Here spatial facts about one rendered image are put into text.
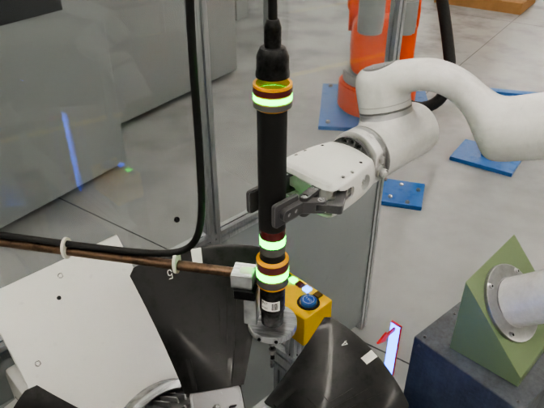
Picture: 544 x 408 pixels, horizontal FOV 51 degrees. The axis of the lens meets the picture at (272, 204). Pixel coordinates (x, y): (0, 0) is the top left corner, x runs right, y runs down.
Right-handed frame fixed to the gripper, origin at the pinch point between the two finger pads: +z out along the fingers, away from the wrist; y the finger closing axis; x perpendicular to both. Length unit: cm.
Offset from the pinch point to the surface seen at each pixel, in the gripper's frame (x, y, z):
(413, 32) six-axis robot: -89, 194, -337
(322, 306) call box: -57, 21, -38
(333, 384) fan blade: -44.6, -1.2, -14.1
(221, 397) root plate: -37.1, 5.7, 5.7
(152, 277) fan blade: -22.8, 22.9, 5.3
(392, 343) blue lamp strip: -50, 0, -34
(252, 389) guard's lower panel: -148, 70, -57
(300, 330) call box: -61, 22, -31
